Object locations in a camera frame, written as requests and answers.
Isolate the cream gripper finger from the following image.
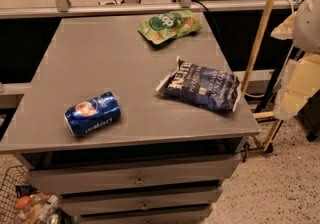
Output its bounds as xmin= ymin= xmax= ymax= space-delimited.
xmin=273 ymin=53 xmax=320 ymax=120

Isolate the blue pepsi can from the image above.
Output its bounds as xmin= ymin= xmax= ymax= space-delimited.
xmin=64 ymin=92 xmax=121 ymax=136

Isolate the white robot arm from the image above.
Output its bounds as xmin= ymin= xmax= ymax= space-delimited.
xmin=271 ymin=0 xmax=320 ymax=120

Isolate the dark blue chip bag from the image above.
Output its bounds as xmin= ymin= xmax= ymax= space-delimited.
xmin=156 ymin=58 xmax=241 ymax=112

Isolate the wooden pole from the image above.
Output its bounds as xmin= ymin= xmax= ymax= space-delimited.
xmin=241 ymin=0 xmax=275 ymax=94

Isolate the green snack bag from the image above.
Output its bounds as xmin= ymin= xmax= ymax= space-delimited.
xmin=138 ymin=10 xmax=202 ymax=45

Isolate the grey drawer cabinet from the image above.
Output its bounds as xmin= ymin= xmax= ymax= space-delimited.
xmin=0 ymin=15 xmax=258 ymax=224

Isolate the wire basket with items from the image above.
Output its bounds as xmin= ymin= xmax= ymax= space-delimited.
xmin=0 ymin=166 xmax=75 ymax=224

